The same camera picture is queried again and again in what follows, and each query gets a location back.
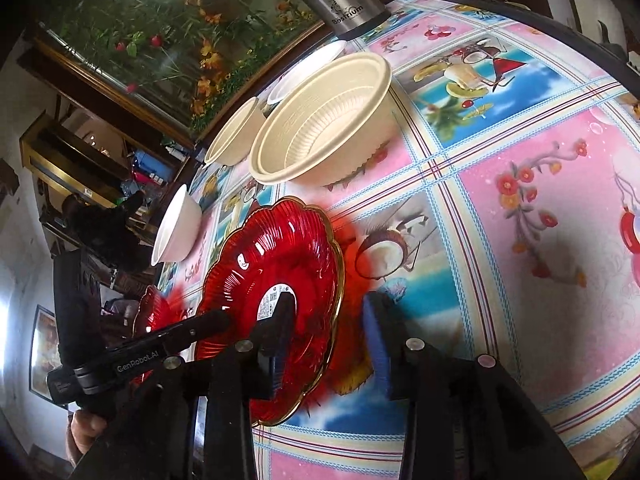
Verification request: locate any blue box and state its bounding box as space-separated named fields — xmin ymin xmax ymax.
xmin=132 ymin=149 xmax=163 ymax=176

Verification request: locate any large cream ribbed bowl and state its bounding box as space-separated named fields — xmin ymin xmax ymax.
xmin=247 ymin=51 xmax=394 ymax=187

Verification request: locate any small red glass plate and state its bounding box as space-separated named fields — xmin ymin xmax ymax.
xmin=131 ymin=285 xmax=190 ymax=386

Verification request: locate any gold framed display cabinet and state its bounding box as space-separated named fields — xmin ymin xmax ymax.
xmin=19 ymin=111 xmax=128 ymax=208

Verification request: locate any glass flower display cabinet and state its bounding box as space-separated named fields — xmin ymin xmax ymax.
xmin=32 ymin=0 xmax=423 ymax=148

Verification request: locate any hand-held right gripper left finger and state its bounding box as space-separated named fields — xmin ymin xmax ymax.
xmin=70 ymin=294 xmax=297 ymax=480

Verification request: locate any dark green vase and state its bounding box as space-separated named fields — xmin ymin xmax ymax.
xmin=597 ymin=20 xmax=629 ymax=59

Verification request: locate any framed wall picture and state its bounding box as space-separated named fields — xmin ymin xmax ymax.
xmin=28 ymin=305 xmax=64 ymax=404

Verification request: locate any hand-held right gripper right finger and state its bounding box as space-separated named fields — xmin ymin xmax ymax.
xmin=362 ymin=291 xmax=587 ymax=480

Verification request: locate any white bowl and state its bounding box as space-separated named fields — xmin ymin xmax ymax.
xmin=266 ymin=40 xmax=349 ymax=106
xmin=151 ymin=184 xmax=204 ymax=266

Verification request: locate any person's left hand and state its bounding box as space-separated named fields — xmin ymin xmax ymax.
xmin=66 ymin=406 xmax=110 ymax=467

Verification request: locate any large red glass plate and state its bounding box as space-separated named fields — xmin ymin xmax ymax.
xmin=194 ymin=197 xmax=346 ymax=427

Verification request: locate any small cream bowl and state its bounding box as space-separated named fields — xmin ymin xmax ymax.
xmin=203 ymin=96 xmax=267 ymax=167

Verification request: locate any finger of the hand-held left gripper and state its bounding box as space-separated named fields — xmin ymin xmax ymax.
xmin=106 ymin=308 xmax=232 ymax=378

